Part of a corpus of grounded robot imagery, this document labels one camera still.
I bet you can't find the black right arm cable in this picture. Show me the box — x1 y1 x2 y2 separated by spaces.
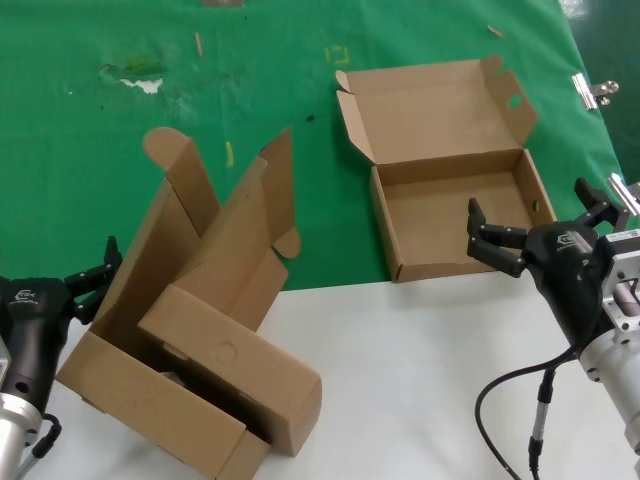
473 344 581 480

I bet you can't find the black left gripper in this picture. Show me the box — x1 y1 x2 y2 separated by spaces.
0 236 124 407

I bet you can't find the green table cloth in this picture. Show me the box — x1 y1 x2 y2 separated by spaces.
0 0 629 324

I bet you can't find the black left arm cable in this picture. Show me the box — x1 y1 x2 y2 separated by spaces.
19 412 64 480

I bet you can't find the large open cardboard box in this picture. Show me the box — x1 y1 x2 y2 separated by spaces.
56 125 271 480

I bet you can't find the shallow cardboard box with hole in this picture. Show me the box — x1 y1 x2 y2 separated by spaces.
334 53 559 284

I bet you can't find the silver clip with round handles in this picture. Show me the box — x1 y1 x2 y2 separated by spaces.
571 72 620 112

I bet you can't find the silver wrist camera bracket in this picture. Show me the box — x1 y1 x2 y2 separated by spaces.
597 228 640 334

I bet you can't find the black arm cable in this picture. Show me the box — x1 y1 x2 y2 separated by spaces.
19 412 64 480
473 344 581 480

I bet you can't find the closed-front cardboard box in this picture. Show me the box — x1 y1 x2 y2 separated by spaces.
137 127 322 459

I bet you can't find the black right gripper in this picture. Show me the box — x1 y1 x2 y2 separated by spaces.
465 176 629 346

